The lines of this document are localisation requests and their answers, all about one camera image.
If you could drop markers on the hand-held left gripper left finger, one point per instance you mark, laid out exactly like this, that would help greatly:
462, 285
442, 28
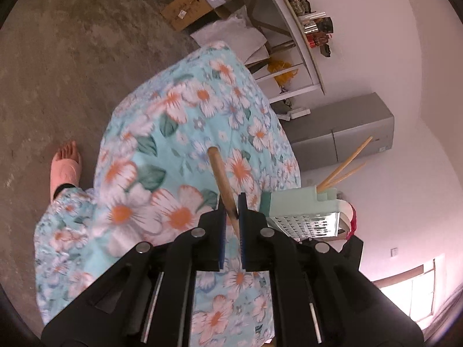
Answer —
222, 231

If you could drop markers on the white plastic bags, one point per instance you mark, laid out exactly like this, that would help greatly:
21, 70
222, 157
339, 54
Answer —
231, 38

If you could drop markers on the wooden chopstick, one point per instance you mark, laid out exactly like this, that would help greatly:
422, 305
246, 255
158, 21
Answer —
347, 161
347, 176
220, 177

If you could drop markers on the red plastic bag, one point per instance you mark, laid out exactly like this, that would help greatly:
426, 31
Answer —
352, 224

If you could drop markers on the white flat box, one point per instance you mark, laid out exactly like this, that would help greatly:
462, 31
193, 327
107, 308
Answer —
296, 113

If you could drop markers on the grey refrigerator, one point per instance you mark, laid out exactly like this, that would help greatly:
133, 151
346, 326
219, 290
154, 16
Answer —
343, 130

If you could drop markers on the floral blanket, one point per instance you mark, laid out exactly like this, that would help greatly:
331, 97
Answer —
181, 115

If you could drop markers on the white long table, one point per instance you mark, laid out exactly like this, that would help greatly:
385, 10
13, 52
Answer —
311, 76

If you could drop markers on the red packaged goods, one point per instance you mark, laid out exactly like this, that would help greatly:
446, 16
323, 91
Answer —
317, 39

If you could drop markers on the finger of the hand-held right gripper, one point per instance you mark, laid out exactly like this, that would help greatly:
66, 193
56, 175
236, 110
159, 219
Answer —
354, 255

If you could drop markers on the person's foot in pink slipper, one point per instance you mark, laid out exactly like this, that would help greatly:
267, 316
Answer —
65, 170

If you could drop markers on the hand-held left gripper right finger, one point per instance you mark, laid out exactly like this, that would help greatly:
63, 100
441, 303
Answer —
242, 231

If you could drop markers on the window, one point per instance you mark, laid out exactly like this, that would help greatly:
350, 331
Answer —
405, 291

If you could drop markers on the brown cardboard box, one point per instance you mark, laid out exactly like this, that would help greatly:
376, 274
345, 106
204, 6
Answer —
188, 7

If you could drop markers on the mint green utensil holder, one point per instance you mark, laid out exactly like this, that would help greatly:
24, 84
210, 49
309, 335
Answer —
289, 202

